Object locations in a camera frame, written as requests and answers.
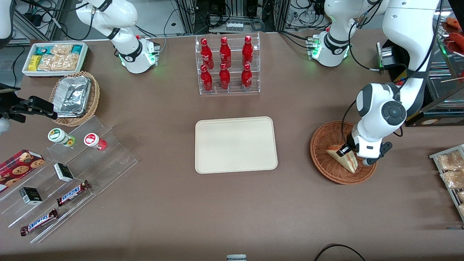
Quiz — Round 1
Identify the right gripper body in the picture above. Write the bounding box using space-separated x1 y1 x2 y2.
0 84 20 135

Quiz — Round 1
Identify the red cola bottle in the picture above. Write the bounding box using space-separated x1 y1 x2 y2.
200 38 214 69
200 65 213 92
242 35 254 67
219 63 231 90
241 63 253 91
220 36 232 69

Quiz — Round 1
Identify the large clear cracker bag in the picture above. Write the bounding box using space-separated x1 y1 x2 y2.
38 54 79 71

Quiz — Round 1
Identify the light wicker basket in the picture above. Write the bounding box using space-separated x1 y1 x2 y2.
49 71 100 127

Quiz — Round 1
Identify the red white lidded cup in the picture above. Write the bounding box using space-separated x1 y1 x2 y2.
84 133 107 150

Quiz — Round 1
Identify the black floor cable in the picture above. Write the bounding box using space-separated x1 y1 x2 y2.
314 244 366 261

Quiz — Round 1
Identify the white rectangular snack bin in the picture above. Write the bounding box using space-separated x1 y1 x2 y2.
22 42 88 78

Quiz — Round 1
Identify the red cookie box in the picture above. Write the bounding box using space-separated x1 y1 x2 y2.
0 149 45 192

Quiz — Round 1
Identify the black yellow control box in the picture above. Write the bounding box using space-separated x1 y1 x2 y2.
376 39 432 127

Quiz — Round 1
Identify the brown round wicker basket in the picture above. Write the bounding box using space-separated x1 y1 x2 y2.
310 121 378 185

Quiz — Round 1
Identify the snickers chocolate bar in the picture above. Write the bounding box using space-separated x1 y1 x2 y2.
57 180 91 207
20 209 59 236

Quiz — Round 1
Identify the triangular sandwich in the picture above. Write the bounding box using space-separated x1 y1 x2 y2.
326 144 359 173

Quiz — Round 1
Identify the clear acrylic bottle rack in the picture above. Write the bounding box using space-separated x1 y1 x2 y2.
195 33 261 95

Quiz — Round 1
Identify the clear acrylic stepped stand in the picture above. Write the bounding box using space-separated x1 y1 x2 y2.
0 115 138 244

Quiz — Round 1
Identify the silver foil container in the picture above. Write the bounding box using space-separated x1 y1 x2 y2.
54 76 91 118

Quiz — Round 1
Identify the clear cracker snack bag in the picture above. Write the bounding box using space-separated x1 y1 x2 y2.
437 150 464 171
440 170 464 189

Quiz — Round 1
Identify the small black box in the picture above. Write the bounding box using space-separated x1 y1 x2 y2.
54 163 74 182
19 187 43 205

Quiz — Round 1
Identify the green white lidded cup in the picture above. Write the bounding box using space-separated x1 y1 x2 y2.
48 128 75 146

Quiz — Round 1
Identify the beige plastic tray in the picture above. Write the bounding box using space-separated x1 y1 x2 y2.
195 116 278 174

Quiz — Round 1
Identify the grey snack rack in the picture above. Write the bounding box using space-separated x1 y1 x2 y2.
430 144 464 221

